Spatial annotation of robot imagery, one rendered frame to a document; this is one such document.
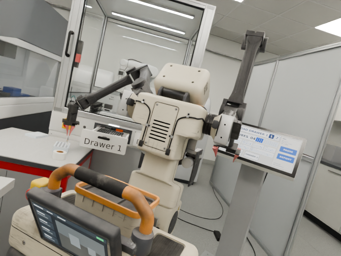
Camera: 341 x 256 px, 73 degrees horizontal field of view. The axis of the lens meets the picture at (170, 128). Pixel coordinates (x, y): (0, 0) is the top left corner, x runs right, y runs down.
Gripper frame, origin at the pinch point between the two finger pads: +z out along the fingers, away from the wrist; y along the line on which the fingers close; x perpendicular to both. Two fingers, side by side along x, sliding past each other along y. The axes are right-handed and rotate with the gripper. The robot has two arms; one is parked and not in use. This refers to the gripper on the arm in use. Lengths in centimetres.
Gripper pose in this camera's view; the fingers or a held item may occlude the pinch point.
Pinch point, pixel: (68, 134)
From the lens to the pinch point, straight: 163.6
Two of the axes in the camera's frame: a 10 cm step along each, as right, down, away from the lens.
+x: 4.0, 2.2, -8.9
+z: -2.5, 9.6, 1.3
